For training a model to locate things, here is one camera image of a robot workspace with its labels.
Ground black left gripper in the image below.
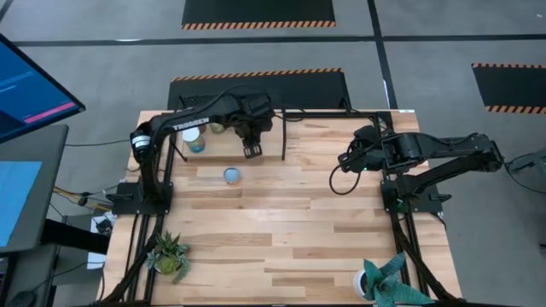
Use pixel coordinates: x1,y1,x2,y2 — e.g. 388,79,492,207
236,119,274,159

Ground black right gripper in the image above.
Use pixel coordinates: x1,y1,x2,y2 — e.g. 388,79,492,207
338,142,385,174

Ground chicken soup can green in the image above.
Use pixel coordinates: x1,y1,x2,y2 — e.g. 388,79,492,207
182,126,207,154

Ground pineapple rings can yellow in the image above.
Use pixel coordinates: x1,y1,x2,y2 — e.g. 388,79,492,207
223,166,243,186

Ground black floor mat striped edge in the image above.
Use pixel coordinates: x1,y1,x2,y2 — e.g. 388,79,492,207
471,62,546,115
181,0,337,31
166,67,351,111

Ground black floor tape line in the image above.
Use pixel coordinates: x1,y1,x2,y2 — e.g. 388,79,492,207
366,0,400,110
12,34,546,47

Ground teal leaf plant white pot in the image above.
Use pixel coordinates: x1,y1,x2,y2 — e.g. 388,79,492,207
351,251,436,307

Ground green succulent potted plant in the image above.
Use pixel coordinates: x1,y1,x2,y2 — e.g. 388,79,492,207
146,229,192,286

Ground white papers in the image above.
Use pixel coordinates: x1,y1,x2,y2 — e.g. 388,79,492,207
86,211,117,271

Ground black desk stand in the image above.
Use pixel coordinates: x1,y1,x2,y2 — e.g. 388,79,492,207
40,218,111,256

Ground black monitor blue screen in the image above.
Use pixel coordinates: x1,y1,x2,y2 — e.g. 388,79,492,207
0,32,86,145

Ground grey monitor blue screen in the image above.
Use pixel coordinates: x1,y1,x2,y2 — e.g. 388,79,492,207
0,123,70,256

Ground black looped gripper cable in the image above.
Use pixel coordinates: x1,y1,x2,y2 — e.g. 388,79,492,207
328,164,363,196

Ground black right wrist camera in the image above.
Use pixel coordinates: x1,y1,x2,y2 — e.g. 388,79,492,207
352,125,380,144

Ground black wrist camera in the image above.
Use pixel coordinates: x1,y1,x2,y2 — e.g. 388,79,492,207
352,125,380,144
247,94,275,119

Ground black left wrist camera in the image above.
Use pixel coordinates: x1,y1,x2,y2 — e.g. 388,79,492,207
247,94,275,119

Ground black aluminium table frame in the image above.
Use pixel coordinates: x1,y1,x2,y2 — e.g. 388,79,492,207
91,108,470,307

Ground yellow floor cables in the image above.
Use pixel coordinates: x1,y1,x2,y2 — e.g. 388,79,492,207
53,185,113,213

